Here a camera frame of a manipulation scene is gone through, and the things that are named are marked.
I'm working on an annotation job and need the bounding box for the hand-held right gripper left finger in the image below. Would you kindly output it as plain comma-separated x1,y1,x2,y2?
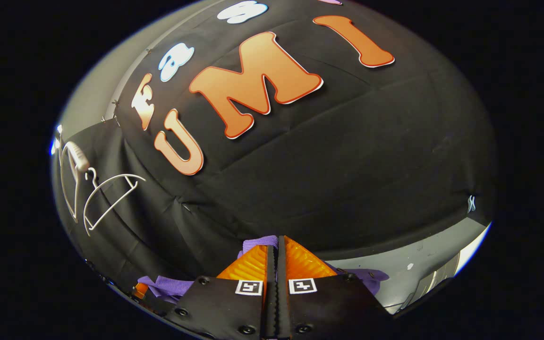
163,243,277,340

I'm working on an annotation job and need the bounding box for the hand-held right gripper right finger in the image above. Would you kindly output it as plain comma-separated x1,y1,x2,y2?
276,235,393,340

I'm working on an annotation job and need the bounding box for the purple corduroy jacket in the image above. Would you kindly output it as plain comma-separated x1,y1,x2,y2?
137,235,390,303

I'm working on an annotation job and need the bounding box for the white plastic hanger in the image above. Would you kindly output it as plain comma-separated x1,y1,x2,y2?
59,141,91,223
82,168,147,237

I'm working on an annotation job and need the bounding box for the white drawer cabinet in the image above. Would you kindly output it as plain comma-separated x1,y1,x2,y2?
409,264,462,307

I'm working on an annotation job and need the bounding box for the bright ceiling light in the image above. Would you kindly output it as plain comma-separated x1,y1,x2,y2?
50,124,64,156

